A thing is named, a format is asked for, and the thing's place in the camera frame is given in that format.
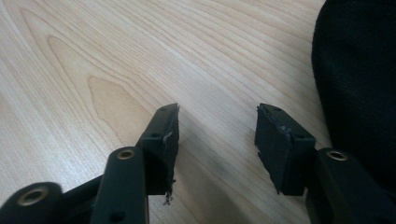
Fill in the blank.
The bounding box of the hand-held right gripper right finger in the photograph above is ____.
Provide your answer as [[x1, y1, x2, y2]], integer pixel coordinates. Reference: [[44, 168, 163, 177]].
[[254, 103, 318, 197]]

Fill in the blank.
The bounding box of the dark cloth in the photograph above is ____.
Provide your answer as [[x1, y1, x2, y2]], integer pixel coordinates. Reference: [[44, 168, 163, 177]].
[[311, 0, 396, 195]]

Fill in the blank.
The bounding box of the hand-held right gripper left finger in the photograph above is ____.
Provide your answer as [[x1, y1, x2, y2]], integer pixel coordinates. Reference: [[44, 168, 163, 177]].
[[135, 103, 181, 206]]

